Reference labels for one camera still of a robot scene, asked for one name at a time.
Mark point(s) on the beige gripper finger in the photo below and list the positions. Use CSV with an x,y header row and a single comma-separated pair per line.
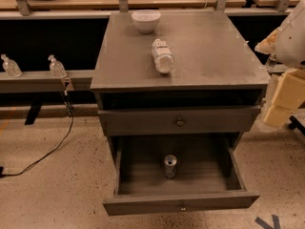
x,y
287,96
267,45

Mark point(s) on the silver redbull can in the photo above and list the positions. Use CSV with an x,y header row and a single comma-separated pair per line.
x,y
170,162

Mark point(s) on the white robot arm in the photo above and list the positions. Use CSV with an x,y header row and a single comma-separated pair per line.
x,y
287,44

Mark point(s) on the closed grey top drawer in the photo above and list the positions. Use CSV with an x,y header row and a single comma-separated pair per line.
x,y
173,121

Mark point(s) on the grey wooden drawer cabinet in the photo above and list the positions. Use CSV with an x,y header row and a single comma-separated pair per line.
x,y
213,66

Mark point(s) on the open grey middle drawer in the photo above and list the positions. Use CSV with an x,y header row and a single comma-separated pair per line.
x,y
207,176

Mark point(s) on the upright clear water bottle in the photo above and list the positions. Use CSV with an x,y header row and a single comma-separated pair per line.
x,y
270,63

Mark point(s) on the black chair base leg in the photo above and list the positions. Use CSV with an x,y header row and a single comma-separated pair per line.
x,y
295,124

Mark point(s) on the clear plastic bottle lying down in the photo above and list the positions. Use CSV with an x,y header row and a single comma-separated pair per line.
x,y
162,56

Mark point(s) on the white ceramic bowl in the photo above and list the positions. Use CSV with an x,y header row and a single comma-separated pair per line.
x,y
146,20

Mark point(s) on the clear pump bottle far left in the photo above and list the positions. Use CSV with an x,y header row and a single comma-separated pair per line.
x,y
10,67

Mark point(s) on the clear pump bottle on rail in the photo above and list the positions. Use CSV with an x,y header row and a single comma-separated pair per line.
x,y
56,67

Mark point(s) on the grey metal shelf rail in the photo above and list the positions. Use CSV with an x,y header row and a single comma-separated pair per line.
x,y
44,82

